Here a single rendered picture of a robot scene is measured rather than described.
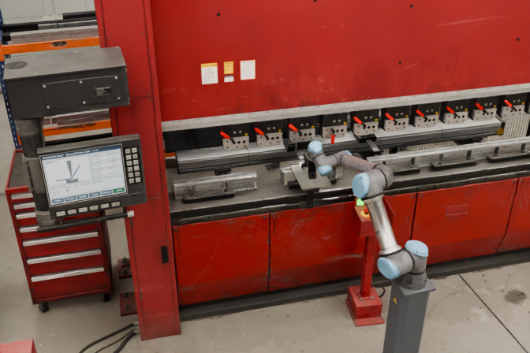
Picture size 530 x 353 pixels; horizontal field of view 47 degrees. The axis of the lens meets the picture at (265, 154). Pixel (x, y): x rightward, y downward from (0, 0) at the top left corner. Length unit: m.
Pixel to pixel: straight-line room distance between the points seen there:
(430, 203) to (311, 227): 0.80
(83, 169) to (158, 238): 0.84
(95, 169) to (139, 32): 0.67
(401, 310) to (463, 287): 1.29
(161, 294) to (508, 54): 2.54
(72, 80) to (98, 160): 0.39
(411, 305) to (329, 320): 0.96
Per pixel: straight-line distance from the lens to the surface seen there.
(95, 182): 2.94
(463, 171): 4.14
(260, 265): 3.96
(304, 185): 3.57
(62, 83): 2.74
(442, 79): 3.85
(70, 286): 4.23
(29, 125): 2.91
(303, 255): 4.00
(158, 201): 3.43
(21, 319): 4.44
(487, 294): 4.58
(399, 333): 3.46
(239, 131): 3.52
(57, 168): 2.89
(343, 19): 3.44
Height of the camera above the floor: 2.92
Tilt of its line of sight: 30 degrees down
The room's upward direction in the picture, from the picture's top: straight up
